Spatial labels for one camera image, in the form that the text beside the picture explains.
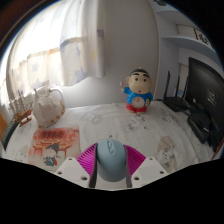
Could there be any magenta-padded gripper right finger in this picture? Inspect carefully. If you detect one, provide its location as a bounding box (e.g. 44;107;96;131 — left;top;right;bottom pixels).
123;144;169;189

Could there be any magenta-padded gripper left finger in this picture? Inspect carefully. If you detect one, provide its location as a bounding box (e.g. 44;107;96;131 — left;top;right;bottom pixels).
54;143;99;189

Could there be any light blue computer mouse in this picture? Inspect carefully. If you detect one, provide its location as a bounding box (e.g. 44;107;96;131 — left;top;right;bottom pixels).
95;139;128;183

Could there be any red cartoon print mouse pad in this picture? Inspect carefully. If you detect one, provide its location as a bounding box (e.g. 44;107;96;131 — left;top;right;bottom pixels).
27;126;81;172

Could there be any white printed tablecloth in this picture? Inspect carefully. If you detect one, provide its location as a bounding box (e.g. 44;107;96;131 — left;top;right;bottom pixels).
1;101;216;174

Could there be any white ceramic teapot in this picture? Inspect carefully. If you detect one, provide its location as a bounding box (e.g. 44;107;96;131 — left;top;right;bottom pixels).
32;85;66;129

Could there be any cartoon boy figurine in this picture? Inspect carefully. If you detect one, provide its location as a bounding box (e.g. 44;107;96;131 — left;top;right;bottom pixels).
119;67;154;114

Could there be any black router with antennas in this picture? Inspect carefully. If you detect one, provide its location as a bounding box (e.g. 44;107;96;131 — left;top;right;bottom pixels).
162;70;191;113

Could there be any black box device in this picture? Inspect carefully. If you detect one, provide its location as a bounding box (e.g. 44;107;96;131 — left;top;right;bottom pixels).
187;111;214;144

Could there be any wooden model sailing ship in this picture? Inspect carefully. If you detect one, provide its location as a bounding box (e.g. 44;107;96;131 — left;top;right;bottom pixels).
8;96;34;127

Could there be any red paper packet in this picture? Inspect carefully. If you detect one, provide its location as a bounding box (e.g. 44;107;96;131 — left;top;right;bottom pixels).
214;139;224;160

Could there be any black monitor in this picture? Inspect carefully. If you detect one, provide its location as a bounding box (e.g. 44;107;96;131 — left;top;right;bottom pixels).
185;57;224;148

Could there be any white star print curtain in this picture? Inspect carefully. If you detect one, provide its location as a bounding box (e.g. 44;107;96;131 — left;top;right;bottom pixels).
6;0;108;101

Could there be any white wall shelf unit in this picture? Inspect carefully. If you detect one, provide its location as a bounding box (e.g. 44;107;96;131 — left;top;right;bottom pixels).
149;0;224;101

